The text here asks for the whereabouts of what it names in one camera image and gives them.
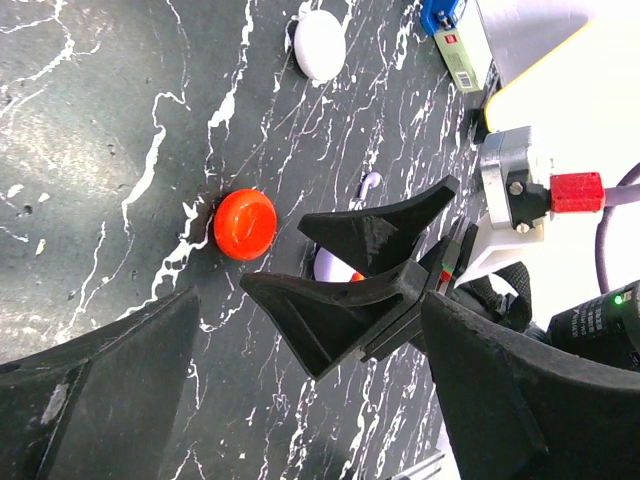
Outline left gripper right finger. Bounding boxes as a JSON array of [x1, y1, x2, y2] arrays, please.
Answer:
[[421, 292, 639, 479]]

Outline red earbud charging case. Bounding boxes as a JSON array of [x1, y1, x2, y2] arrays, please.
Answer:
[[213, 189, 278, 261]]

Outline white earbud charging case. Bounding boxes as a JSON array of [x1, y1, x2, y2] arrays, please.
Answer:
[[293, 10, 346, 83]]

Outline white pink cardboard box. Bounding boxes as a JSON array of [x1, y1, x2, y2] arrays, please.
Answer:
[[434, 1, 493, 93]]

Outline white whiteboard with wooden frame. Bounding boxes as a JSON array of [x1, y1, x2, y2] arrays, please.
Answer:
[[485, 17, 639, 173]]

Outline purple earbud charging case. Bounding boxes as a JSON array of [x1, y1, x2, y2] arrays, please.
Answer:
[[313, 248, 356, 283]]

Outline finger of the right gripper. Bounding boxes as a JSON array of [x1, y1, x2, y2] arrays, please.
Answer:
[[240, 260, 430, 380], [298, 175, 459, 277]]

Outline blue black device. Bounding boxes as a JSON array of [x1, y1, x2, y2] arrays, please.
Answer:
[[420, 0, 467, 36]]

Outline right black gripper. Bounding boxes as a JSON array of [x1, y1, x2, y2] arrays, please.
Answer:
[[362, 219, 639, 371]]

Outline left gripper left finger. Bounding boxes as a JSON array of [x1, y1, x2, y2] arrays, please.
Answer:
[[1, 287, 200, 479]]

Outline purple earbud upper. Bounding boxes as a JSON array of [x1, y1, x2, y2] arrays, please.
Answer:
[[358, 171, 382, 201]]

